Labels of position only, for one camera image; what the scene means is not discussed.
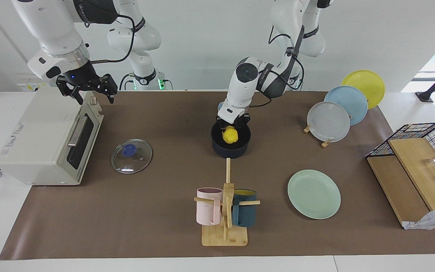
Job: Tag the dark blue saucepan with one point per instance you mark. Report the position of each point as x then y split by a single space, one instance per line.
230 151

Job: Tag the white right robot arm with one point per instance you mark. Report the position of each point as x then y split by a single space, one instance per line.
51 30

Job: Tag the light blue plate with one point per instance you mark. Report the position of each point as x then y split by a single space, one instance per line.
351 102

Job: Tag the beige toaster oven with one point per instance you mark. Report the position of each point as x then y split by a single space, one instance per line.
36 143

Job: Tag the wooden mug tree stand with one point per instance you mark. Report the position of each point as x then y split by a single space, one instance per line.
225 236

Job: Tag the wooden plate rack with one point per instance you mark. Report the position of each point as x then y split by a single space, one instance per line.
326 143

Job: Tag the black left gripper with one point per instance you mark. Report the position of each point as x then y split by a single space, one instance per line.
232 123

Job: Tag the brown paper table mat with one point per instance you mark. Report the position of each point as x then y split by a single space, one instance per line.
164 207

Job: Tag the dark teal mug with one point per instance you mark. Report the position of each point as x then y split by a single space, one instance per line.
244 215

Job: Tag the grey plate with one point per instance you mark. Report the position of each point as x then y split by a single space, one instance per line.
329 121

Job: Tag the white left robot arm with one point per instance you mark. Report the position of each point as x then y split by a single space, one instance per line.
244 83

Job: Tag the glass lid with blue knob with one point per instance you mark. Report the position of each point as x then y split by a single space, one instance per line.
131 156

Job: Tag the white power strip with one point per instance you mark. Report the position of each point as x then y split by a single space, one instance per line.
28 87

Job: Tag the pink ribbed mug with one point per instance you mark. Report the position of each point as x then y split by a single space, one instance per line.
207 211

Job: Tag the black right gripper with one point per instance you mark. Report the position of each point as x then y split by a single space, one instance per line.
78 75

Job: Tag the yellow plate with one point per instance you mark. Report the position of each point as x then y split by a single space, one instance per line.
368 83

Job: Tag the patterned plastic bag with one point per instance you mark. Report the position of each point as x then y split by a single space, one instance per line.
434 220

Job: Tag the yellow lemon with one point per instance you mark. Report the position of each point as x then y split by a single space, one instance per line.
230 136

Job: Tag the light green plate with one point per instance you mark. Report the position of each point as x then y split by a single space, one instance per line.
313 194

